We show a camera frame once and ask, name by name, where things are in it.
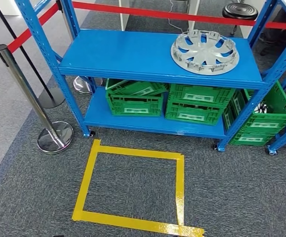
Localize black round stool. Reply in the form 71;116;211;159
222;2;259;37

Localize white floor cable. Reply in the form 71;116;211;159
167;0;184;34

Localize black white striped item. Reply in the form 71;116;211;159
254;102;268;115

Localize grey wheel hubcap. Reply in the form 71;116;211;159
171;29;240;76

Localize white desk with metal bar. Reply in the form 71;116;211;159
118;0;200;33

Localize long red barrier belt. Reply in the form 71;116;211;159
72;0;286;32

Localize black barrier stanchion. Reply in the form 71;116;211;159
0;0;66;109

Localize white desk panel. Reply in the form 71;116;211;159
239;0;267;39

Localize tall open green crate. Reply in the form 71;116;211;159
230;80;286;134

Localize black office chair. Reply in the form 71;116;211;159
259;6;286;56

